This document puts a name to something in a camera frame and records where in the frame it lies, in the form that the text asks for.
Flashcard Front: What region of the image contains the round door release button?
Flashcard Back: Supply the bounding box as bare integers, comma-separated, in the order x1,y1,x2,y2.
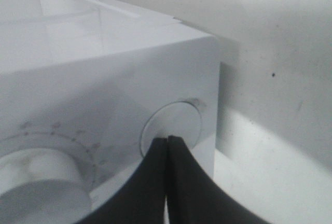
140,101,203,157

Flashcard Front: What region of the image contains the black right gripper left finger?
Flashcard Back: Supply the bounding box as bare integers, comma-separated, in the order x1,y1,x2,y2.
79,138,168,223

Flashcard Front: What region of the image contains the lower white timer knob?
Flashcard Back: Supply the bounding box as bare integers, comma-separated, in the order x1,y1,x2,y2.
1,135,95,223

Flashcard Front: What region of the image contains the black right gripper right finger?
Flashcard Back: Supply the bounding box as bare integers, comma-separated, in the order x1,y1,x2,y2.
165,136,266,223

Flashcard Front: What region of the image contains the white microwave oven body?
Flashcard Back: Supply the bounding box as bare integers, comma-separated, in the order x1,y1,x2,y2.
1,0,220,214

